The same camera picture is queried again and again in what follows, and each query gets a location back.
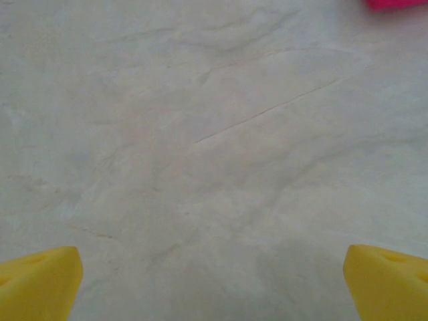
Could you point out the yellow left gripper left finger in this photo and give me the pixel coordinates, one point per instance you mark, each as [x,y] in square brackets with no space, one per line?
[36,287]

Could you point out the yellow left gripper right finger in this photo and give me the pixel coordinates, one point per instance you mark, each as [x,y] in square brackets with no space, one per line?
[391,287]

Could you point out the red t-shirt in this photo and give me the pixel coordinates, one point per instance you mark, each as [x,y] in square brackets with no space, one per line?
[398,4]

